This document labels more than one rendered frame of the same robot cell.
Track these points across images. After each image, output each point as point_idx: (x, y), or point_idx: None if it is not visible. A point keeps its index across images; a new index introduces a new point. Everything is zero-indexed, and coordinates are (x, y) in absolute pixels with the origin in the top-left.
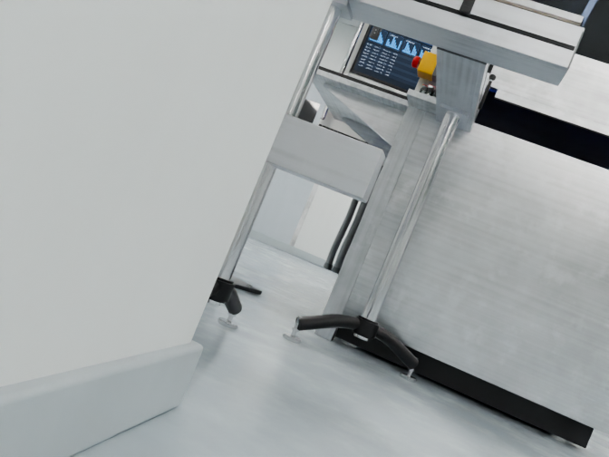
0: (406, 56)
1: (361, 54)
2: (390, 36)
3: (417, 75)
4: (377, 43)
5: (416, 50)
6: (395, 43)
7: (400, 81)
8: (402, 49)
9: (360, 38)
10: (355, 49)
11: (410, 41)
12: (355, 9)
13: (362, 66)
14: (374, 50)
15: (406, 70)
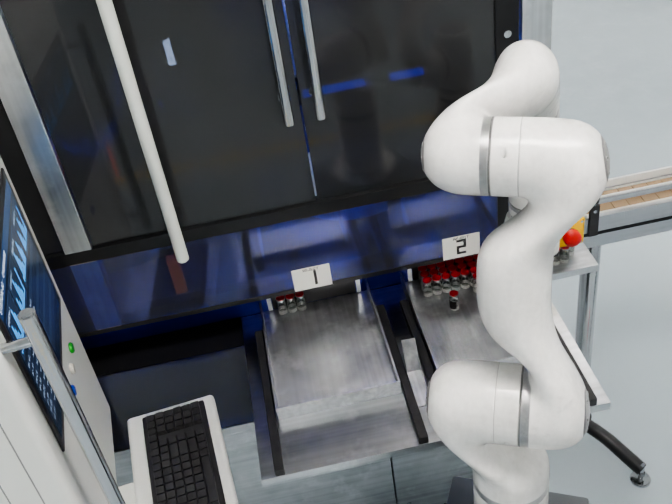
0: (29, 279)
1: (44, 399)
2: (13, 291)
3: (43, 280)
4: (24, 336)
5: (19, 245)
6: (18, 286)
7: (54, 327)
8: (22, 277)
9: (22, 381)
10: (37, 410)
11: (11, 246)
12: None
13: (55, 410)
14: (33, 354)
15: (42, 298)
